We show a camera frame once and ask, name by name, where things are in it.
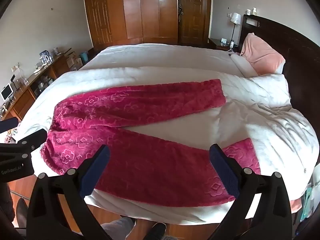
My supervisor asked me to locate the dark hanging garment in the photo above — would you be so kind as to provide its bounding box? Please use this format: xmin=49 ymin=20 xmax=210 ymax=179
xmin=177 ymin=0 xmax=185 ymax=23

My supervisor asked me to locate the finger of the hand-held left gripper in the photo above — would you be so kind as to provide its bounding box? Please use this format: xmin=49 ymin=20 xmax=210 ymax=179
xmin=16 ymin=129 xmax=48 ymax=153
xmin=0 ymin=118 xmax=20 ymax=133

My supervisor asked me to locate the white pillow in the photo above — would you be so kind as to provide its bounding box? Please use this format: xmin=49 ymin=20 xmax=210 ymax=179
xmin=230 ymin=53 xmax=258 ymax=78

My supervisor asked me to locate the clear electric kettle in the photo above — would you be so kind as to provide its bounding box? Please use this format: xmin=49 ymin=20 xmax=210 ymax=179
xmin=39 ymin=50 xmax=51 ymax=66

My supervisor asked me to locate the wooden wardrobe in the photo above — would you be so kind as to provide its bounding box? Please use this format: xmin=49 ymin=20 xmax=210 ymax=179
xmin=69 ymin=0 xmax=179 ymax=52

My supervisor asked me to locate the white duvet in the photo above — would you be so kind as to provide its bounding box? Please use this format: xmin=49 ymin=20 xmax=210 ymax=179
xmin=15 ymin=42 xmax=320 ymax=226

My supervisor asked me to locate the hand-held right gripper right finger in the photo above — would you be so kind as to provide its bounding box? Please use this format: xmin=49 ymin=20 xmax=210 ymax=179
xmin=207 ymin=143 xmax=293 ymax=240

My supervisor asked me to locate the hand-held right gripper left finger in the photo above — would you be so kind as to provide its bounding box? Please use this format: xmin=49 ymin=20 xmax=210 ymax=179
xmin=26 ymin=144 xmax=111 ymax=240

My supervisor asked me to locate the wooden door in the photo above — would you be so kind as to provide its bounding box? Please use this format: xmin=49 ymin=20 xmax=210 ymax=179
xmin=178 ymin=0 xmax=213 ymax=46

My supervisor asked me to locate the person's grey trouser leg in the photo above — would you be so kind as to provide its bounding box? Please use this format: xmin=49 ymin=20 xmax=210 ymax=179
xmin=99 ymin=216 xmax=137 ymax=240

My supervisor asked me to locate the small white monitor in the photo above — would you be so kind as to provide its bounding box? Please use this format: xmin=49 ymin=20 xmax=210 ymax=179
xmin=0 ymin=83 xmax=14 ymax=101

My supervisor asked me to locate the person's black shoe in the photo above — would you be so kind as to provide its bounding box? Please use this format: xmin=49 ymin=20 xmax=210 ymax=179
xmin=145 ymin=222 xmax=167 ymax=240

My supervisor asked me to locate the white bedside lamp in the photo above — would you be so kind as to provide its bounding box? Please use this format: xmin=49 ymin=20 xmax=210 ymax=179
xmin=229 ymin=12 xmax=242 ymax=48

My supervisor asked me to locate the wooden desk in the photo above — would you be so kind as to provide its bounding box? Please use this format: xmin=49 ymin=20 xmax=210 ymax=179
xmin=0 ymin=47 xmax=83 ymax=121

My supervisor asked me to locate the pink pillow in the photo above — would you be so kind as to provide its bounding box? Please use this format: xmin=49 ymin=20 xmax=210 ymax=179
xmin=239 ymin=32 xmax=286 ymax=76

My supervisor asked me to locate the dark wooden nightstand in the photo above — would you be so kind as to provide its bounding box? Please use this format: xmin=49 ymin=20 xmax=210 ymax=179
xmin=208 ymin=38 xmax=241 ymax=52

